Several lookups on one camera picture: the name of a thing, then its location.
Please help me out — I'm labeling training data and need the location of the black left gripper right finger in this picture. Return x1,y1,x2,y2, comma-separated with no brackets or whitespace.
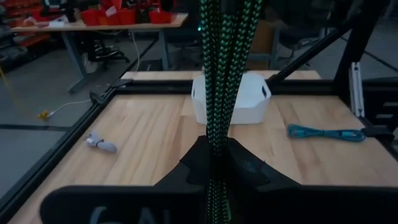
228,136,301,188

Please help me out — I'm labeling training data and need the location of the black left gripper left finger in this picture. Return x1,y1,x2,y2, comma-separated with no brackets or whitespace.
154,134,210,188

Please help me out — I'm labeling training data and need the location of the teal marker pen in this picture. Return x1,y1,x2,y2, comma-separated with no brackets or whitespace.
286,123,367,143

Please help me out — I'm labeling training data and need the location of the green black braided cable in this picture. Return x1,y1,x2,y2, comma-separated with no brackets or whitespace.
198,0,264,224

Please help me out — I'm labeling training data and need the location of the white plastic bin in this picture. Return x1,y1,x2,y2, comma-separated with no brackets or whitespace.
190,71,272,125

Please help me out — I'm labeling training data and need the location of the black table clamp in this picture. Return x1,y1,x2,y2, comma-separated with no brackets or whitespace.
89,90,108,105

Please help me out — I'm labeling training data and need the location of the brown cardboard box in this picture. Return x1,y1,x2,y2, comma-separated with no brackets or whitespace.
248,20,276,71

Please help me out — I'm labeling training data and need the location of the black office chair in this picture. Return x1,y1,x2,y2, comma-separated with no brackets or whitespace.
88,40,131,63

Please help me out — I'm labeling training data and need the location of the wooden table with grey legs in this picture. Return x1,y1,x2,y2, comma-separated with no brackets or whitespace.
11,12,190,94

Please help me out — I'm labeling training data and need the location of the red plastic bin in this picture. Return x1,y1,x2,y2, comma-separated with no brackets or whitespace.
98,14,121,26
149,9,172,25
81,9,101,27
117,8,137,26

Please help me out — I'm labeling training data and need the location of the small white box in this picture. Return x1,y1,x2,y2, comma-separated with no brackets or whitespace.
48,18,66,29

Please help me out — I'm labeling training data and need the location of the red parts bin rack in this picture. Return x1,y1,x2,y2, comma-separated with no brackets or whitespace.
0,0,52,48

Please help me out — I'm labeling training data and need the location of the black aluminium table frame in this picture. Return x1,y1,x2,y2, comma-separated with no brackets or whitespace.
0,0,398,224

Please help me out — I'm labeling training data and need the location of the white hanging cable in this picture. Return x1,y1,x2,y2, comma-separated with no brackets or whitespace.
130,30,142,72

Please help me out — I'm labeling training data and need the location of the white floor cable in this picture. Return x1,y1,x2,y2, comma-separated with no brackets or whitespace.
48,98,93,118

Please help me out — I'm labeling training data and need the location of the yellow extension cord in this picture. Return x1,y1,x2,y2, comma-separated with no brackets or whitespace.
0,67,51,121

